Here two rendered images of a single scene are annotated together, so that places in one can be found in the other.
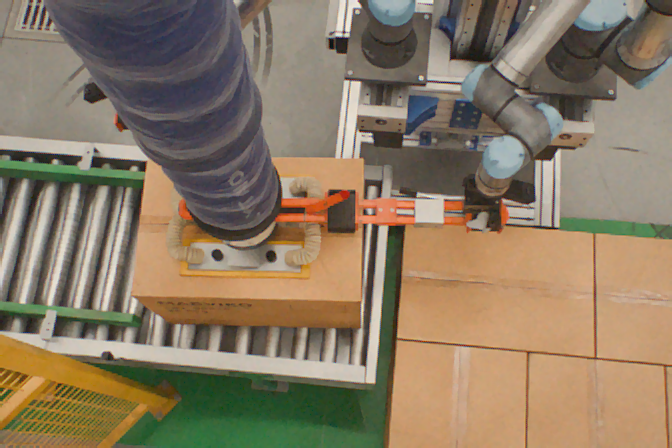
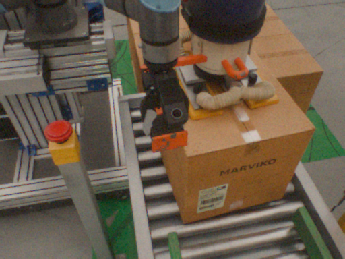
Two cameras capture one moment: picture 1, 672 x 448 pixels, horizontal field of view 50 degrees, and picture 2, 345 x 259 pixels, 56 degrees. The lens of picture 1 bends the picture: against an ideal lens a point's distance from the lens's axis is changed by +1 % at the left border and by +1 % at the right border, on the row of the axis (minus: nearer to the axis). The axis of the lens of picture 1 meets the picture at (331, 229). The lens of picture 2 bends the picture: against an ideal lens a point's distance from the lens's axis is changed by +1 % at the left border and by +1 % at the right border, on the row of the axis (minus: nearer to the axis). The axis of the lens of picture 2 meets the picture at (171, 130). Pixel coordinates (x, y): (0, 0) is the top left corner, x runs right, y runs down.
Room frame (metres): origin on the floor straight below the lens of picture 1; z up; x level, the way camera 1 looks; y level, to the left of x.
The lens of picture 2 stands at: (1.13, 0.96, 1.66)
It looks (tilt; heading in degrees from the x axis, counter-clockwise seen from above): 48 degrees down; 246
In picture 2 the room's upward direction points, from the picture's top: straight up
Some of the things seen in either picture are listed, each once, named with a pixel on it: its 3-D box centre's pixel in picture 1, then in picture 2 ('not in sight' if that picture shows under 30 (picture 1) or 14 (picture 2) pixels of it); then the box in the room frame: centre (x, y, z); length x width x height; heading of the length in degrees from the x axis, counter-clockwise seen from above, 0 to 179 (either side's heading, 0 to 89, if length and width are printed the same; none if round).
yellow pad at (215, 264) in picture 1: (245, 257); (243, 69); (0.53, 0.23, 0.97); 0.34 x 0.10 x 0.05; 81
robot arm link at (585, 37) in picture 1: (596, 22); not in sight; (0.95, -0.70, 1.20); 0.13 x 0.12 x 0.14; 36
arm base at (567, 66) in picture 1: (579, 47); not in sight; (0.95, -0.70, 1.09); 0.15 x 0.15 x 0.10
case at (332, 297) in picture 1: (260, 246); (211, 119); (0.63, 0.21, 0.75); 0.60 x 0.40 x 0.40; 81
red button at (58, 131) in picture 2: not in sight; (59, 133); (1.17, 0.32, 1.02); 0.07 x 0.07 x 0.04
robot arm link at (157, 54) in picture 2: not in sight; (158, 46); (0.93, 0.45, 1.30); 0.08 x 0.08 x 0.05
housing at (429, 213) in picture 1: (428, 213); not in sight; (0.56, -0.24, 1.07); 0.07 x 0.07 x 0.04; 81
